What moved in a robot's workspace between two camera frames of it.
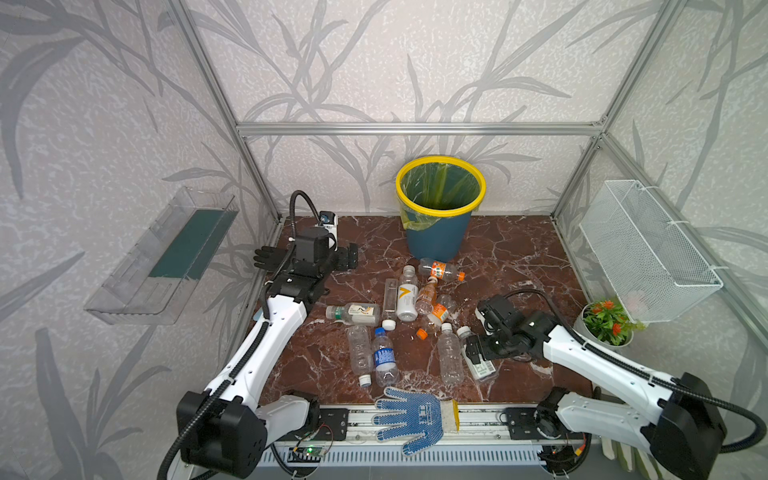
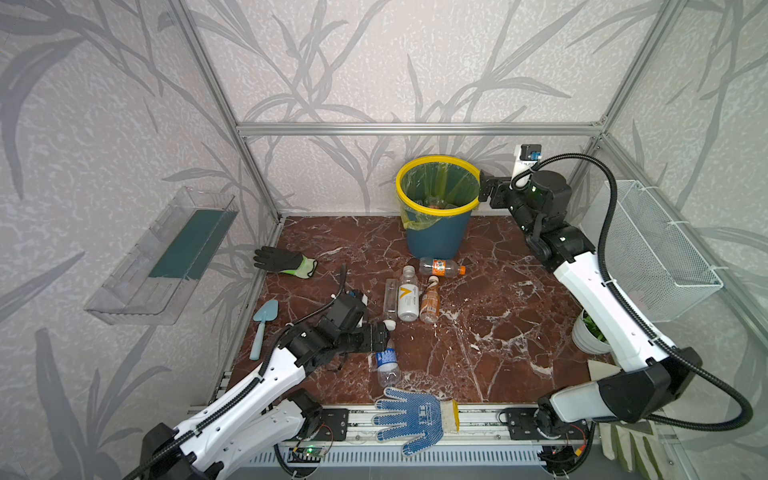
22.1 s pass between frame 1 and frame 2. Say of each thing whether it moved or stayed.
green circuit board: stayed
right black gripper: moved
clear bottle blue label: stayed
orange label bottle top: stayed
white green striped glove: stayed
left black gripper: moved
